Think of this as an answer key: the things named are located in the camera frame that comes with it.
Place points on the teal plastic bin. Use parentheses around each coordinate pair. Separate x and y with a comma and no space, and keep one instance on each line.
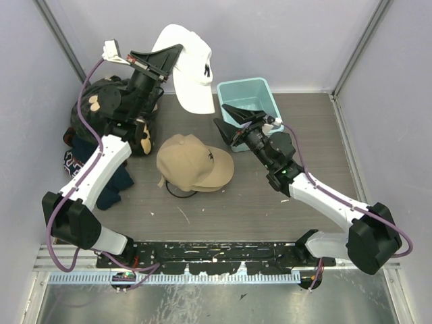
(252,94)

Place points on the navy jersey garment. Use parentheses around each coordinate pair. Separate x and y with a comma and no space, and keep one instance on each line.
(97,186)

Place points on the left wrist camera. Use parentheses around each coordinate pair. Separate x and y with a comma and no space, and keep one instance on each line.
(111,52)

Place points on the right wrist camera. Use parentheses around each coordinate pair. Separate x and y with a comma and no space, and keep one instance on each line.
(271,124)

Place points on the black floral fleece blanket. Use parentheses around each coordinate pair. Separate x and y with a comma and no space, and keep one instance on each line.
(108,106)

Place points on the tan cap black logo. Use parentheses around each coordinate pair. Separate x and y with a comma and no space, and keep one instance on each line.
(212,183)

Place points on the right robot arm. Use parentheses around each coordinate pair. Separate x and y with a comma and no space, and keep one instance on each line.
(369,236)

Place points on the white cap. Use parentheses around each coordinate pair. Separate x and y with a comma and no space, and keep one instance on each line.
(192,73)

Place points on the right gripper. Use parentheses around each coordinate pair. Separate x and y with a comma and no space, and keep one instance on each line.
(241,115)

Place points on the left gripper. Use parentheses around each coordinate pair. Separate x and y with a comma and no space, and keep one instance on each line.
(161,63)

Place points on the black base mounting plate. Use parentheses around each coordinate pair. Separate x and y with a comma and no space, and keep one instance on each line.
(218,258)

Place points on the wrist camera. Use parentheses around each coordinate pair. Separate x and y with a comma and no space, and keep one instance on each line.
(271,124)
(111,52)

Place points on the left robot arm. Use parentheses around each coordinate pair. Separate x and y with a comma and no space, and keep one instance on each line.
(68,213)

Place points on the aluminium front rail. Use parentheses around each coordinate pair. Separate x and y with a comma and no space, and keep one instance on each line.
(367,262)

